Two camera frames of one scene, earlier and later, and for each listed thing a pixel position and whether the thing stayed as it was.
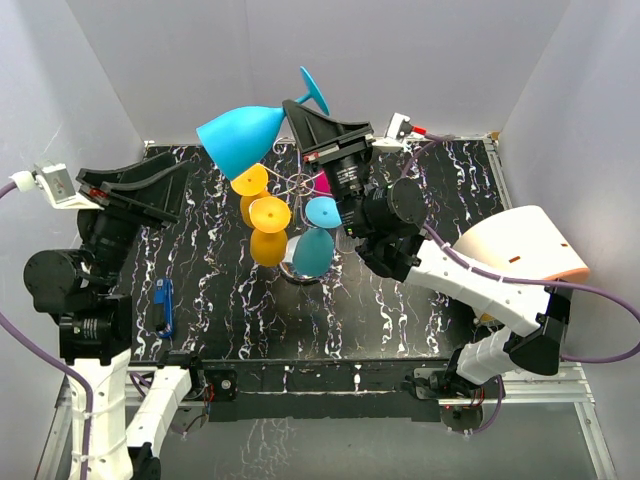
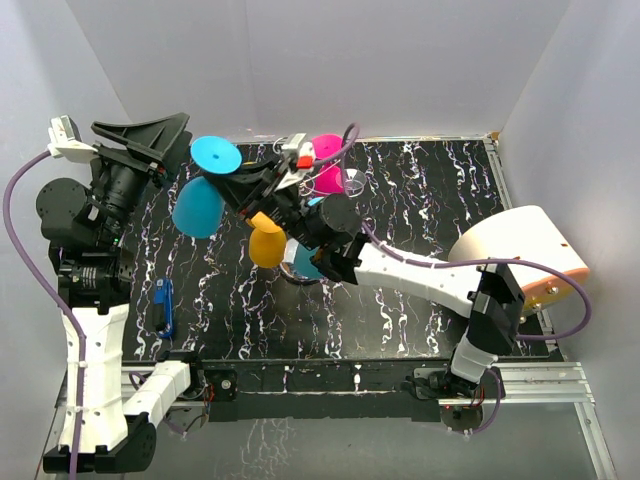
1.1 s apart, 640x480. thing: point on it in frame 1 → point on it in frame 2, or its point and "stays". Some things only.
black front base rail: [318, 390] stays
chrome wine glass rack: [299, 185] stays
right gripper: [320, 139] → [244, 186]
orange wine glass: [269, 216] stays
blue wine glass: [241, 139] → [199, 207]
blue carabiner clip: [163, 295] stays
